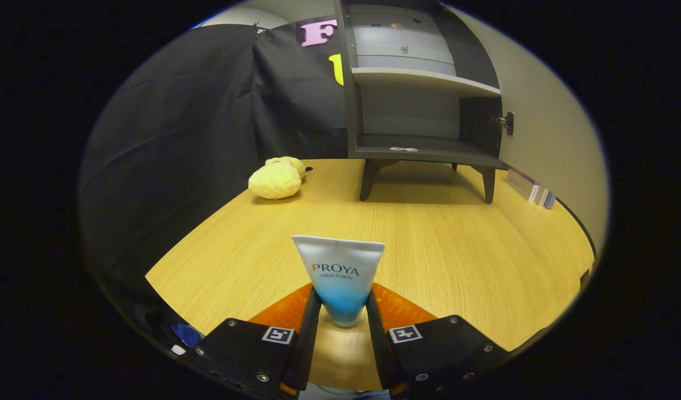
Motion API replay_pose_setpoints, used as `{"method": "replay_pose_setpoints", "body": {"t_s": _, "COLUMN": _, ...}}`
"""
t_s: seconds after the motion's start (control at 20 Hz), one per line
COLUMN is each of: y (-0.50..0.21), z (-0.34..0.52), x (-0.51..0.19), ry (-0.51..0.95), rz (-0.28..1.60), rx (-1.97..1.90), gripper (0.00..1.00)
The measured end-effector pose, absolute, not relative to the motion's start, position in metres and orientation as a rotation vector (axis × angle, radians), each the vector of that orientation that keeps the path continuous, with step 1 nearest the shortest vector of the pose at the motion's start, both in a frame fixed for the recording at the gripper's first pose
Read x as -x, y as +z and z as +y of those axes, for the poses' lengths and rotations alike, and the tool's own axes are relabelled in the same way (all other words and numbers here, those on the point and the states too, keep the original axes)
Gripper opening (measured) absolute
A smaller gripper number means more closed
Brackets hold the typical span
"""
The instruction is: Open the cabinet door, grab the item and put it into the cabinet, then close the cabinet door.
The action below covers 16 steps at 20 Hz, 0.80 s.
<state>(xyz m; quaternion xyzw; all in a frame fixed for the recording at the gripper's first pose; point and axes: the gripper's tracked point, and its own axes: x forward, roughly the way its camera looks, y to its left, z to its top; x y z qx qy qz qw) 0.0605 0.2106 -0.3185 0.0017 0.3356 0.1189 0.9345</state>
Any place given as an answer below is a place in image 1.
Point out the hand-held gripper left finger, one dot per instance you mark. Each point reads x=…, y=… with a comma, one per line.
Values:
x=246, y=350

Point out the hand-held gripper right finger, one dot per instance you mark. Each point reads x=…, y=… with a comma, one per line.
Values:
x=446, y=347

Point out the white and blue cosmetic tube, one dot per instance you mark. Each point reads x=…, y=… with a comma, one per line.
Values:
x=340, y=272

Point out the beige cabinet door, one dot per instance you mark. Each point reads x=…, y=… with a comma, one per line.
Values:
x=546, y=111

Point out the small blue object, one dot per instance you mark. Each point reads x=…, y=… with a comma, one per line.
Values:
x=186, y=335

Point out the yellow plush toy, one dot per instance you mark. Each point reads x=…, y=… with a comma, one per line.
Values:
x=274, y=180

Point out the white-spined book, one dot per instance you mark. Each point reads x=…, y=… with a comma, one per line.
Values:
x=536, y=193

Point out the dark grey cabinet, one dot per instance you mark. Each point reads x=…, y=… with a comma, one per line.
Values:
x=418, y=153

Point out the black backdrop cloth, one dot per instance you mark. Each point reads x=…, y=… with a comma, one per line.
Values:
x=179, y=139

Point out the light grey cabinet shelf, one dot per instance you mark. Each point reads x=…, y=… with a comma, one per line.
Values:
x=418, y=78

